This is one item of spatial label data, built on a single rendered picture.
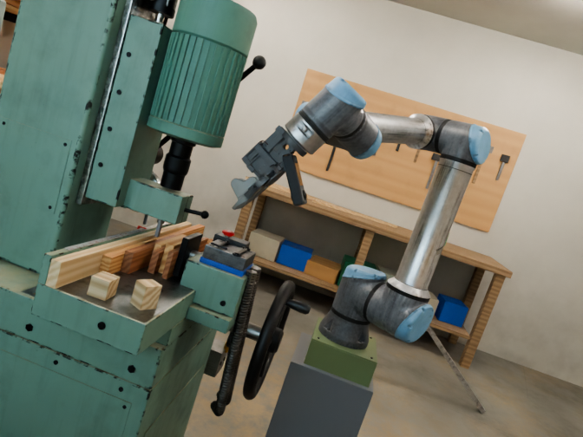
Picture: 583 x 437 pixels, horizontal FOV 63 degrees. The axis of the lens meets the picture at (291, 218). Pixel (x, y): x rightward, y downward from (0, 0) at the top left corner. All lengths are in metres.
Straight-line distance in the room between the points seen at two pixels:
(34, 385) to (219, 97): 0.72
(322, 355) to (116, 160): 0.97
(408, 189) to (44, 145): 3.60
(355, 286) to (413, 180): 2.81
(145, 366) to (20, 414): 0.31
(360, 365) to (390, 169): 2.89
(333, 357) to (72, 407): 0.90
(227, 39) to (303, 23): 3.56
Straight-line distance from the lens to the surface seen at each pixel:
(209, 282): 1.04
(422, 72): 4.51
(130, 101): 1.14
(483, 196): 4.52
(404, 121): 1.51
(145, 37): 1.14
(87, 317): 0.90
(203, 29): 1.08
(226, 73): 1.09
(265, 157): 1.05
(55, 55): 1.20
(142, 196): 1.16
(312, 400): 1.76
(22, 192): 1.23
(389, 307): 1.62
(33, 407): 1.20
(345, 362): 1.72
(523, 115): 4.63
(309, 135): 1.03
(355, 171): 4.39
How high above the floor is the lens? 1.26
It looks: 9 degrees down
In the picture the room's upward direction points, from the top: 18 degrees clockwise
